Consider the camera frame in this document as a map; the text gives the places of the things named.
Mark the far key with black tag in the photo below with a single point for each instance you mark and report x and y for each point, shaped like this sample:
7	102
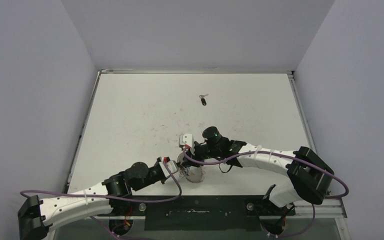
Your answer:
202	99

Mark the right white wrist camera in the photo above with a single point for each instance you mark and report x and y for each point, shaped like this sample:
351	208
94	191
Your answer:
187	141

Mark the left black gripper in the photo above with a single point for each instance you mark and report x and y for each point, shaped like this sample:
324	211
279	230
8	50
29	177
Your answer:
157	173

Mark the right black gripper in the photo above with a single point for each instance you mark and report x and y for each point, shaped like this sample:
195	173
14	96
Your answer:
194	157

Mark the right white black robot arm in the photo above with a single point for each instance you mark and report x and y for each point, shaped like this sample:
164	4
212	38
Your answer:
309	177

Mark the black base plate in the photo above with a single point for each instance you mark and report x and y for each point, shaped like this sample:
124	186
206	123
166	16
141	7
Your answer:
212	222

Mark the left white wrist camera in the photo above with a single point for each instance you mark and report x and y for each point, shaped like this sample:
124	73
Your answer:
167	167

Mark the aluminium frame rail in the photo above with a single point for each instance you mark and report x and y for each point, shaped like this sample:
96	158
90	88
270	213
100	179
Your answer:
334	208

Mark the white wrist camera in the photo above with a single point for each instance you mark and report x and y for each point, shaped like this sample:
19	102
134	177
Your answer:
187	141
167	167

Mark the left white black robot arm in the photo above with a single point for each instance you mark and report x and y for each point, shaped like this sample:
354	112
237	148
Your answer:
31	223

